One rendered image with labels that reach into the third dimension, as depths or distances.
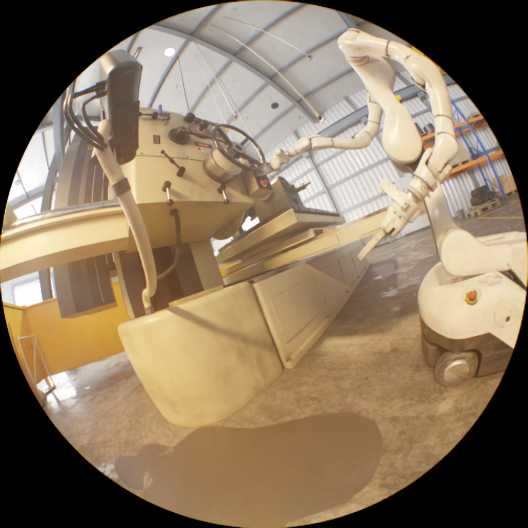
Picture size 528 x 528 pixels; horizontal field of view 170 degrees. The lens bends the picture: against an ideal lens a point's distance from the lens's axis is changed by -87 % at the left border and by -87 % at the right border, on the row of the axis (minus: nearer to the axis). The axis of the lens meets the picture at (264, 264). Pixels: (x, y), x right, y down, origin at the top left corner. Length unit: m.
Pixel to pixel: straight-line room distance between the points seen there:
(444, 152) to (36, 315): 3.97
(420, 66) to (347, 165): 8.15
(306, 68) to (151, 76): 5.94
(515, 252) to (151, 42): 8.40
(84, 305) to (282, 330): 1.33
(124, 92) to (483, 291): 0.98
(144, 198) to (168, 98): 7.87
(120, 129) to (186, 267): 1.20
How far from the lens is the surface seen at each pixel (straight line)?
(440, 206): 0.72
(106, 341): 3.16
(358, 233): 1.23
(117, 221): 1.11
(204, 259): 1.58
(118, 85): 0.49
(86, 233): 1.10
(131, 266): 1.40
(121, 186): 0.43
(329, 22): 8.78
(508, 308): 0.64
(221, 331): 0.85
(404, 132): 0.73
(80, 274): 1.44
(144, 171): 0.97
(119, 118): 0.52
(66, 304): 1.44
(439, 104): 0.62
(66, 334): 3.31
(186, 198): 0.93
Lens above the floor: 0.61
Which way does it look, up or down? 2 degrees up
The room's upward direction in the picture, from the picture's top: 20 degrees counter-clockwise
